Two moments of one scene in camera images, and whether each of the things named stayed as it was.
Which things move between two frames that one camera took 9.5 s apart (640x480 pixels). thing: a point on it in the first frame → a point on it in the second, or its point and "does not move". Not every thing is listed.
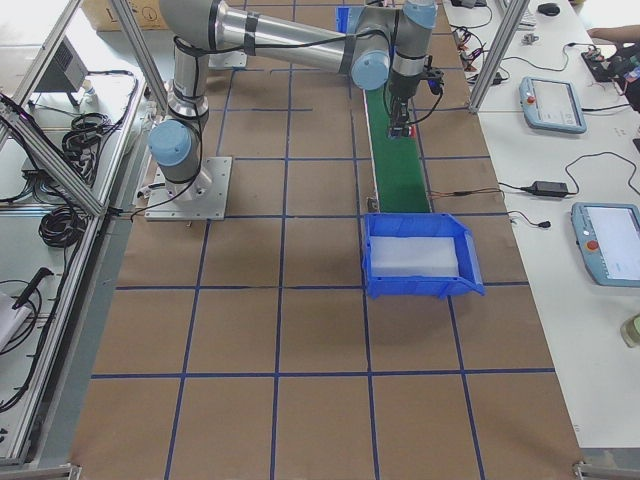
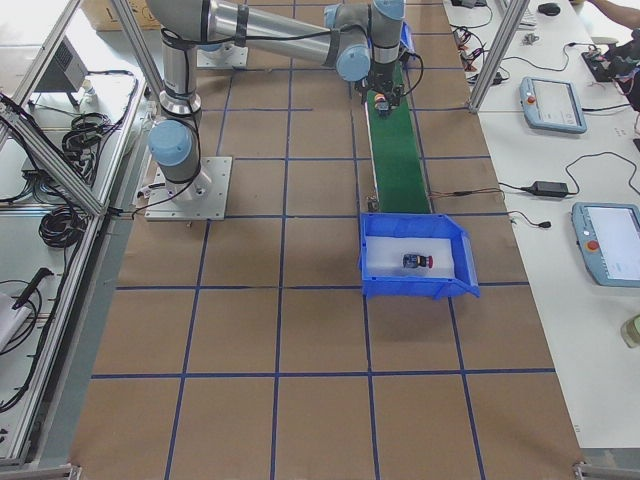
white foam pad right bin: [413, 256] does not move
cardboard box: [103, 17] does not move
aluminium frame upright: [498, 52] does not move
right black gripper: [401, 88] → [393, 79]
